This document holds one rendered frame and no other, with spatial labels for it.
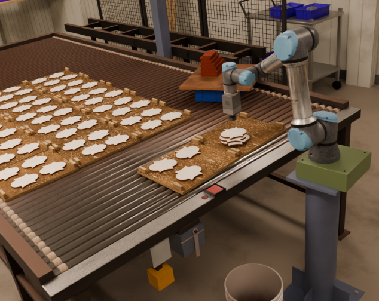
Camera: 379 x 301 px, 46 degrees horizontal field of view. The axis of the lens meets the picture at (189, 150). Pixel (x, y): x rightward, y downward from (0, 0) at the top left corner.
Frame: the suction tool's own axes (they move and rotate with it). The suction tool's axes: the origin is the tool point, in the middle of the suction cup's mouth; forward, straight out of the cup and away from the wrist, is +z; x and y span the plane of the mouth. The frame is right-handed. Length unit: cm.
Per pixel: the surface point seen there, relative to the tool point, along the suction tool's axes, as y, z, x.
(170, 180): 51, 13, -6
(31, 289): 102, 79, -79
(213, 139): 4.7, 12.7, -10.8
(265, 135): -11.2, 12.7, 13.4
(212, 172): 35.1, 12.7, 8.9
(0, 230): 120, 11, -46
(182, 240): 73, 25, 17
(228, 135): 4.2, 8.2, -1.1
